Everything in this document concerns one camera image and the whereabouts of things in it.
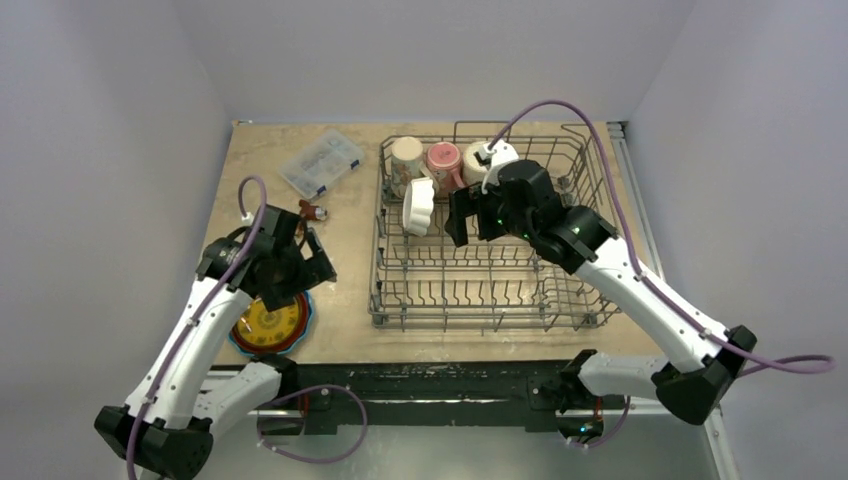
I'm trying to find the yellow patterned plate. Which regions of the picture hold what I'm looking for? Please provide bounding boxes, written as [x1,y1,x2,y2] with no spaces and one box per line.
[232,299,306,351]

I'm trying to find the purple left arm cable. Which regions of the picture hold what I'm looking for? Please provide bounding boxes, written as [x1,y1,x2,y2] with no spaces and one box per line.
[124,174,270,480]

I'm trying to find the grey wire dish rack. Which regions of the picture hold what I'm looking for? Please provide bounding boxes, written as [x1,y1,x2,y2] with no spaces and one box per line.
[367,123,620,332]

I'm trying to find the black table front rail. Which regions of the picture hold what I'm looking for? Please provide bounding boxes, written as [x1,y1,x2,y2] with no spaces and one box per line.
[233,358,670,435]

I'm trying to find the clear plastic box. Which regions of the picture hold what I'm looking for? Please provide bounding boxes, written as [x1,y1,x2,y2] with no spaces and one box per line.
[278,129,365,201]

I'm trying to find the white scalloped bowl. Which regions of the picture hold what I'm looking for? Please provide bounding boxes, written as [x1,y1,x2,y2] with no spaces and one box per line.
[402,177,435,237]

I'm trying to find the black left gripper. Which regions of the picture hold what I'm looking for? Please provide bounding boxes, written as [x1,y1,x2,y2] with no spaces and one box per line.
[261,228,334,311]

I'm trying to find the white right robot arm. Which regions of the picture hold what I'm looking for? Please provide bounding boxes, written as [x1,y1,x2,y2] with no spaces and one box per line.
[445,160,757,425]

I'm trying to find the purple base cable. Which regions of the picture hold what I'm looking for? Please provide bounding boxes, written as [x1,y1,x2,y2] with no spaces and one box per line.
[256,385,369,466]

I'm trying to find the blue scalloped plate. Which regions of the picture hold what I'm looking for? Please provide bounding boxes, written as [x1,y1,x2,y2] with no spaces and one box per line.
[227,291,317,358]

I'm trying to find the seahorse pattern tall mug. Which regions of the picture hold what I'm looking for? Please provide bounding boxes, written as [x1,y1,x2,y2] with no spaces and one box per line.
[389,136,424,198]

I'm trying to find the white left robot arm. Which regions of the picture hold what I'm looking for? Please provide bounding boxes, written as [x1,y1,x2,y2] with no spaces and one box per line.
[94,206,336,479]

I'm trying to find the green inside floral mug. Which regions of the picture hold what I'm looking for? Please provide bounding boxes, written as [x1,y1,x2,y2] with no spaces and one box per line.
[461,140,492,186]

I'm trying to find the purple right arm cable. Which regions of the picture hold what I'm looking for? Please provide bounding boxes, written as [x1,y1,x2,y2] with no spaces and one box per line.
[486,99,836,376]

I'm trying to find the brown faucet toy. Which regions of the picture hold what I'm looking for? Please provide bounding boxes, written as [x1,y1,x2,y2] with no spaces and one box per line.
[298,199,329,222]

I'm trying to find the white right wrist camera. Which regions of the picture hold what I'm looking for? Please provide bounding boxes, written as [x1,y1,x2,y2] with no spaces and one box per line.
[475,139,519,195]

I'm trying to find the pink ghost mug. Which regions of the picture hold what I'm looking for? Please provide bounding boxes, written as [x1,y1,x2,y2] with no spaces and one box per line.
[426,141,466,195]

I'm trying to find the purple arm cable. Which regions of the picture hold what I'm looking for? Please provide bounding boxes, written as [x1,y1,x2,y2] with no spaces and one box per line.
[124,174,270,480]
[486,99,836,376]

